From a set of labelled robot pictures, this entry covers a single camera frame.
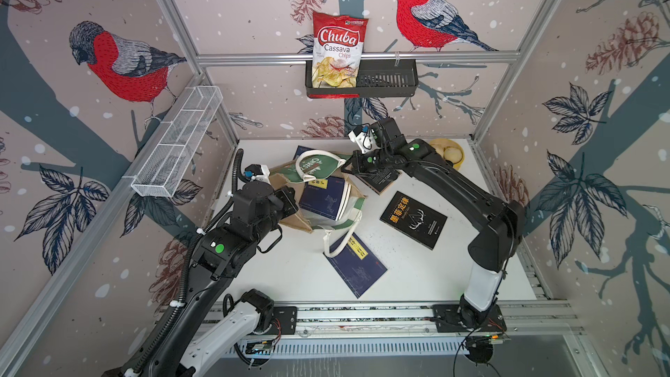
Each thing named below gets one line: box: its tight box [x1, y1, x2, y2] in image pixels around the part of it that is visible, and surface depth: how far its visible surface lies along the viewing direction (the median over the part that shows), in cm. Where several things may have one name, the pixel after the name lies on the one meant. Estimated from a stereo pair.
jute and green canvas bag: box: [269, 150, 368, 259], surface depth 81 cm
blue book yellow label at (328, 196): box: [298, 176, 352, 221], surface depth 83 cm
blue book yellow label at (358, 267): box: [322, 232, 389, 300], surface depth 85 cm
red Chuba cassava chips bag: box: [311, 10, 370, 89], surface depth 86 cm
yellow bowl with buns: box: [429, 137, 465, 171], surface depth 111 cm
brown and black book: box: [354, 167, 402, 195], surface depth 106 cm
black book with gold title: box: [379, 190, 448, 251], surface depth 94 cm
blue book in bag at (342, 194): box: [335, 176, 352, 222], surface depth 80 cm
